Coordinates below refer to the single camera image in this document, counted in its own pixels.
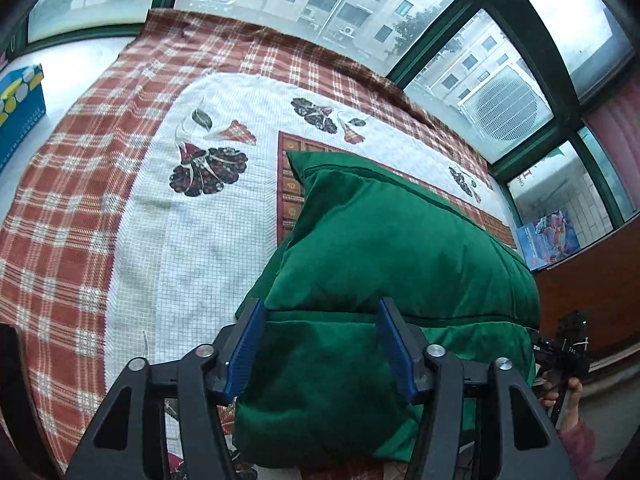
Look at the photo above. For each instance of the person's right forearm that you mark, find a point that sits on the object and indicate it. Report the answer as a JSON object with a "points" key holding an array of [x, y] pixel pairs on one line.
{"points": [[580, 452]]}

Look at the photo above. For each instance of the green window frame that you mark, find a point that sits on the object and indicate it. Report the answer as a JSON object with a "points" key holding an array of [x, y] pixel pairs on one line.
{"points": [[435, 42]]}

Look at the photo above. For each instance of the white air conditioner unit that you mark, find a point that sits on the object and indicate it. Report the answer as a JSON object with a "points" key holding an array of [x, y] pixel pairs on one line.
{"points": [[505, 105]]}

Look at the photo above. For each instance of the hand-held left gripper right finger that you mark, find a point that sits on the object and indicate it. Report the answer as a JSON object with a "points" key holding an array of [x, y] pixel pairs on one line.
{"points": [[392, 347]]}

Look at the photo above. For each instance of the white floral quilt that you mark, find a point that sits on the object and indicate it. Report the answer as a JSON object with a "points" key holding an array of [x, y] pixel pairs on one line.
{"points": [[200, 260]]}

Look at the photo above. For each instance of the green padded jacket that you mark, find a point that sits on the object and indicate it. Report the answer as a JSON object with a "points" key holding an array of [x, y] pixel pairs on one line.
{"points": [[390, 240]]}

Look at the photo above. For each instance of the tree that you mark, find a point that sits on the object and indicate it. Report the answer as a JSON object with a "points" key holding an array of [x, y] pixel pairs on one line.
{"points": [[415, 30]]}

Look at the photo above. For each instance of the brown wooden panel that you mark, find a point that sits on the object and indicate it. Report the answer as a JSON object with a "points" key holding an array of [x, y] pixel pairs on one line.
{"points": [[585, 295]]}

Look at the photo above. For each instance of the blue box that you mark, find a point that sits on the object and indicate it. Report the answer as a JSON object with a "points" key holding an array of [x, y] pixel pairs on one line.
{"points": [[22, 105]]}

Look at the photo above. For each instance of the red plaid blanket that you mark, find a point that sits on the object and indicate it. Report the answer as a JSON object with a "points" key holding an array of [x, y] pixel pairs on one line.
{"points": [[65, 185]]}

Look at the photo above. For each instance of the pink curtain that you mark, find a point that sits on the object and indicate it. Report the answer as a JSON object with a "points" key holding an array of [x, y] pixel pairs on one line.
{"points": [[617, 130]]}

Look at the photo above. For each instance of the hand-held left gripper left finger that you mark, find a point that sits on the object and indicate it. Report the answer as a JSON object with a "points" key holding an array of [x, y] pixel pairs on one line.
{"points": [[245, 347]]}

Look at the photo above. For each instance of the person's right hand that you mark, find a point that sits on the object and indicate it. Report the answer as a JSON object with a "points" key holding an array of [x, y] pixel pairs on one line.
{"points": [[570, 400]]}

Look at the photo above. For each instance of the colourful poster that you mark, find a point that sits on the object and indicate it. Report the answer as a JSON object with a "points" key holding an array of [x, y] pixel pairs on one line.
{"points": [[547, 237]]}

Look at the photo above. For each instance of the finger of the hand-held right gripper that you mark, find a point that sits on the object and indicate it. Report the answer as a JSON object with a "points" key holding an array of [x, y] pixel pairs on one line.
{"points": [[544, 347]]}

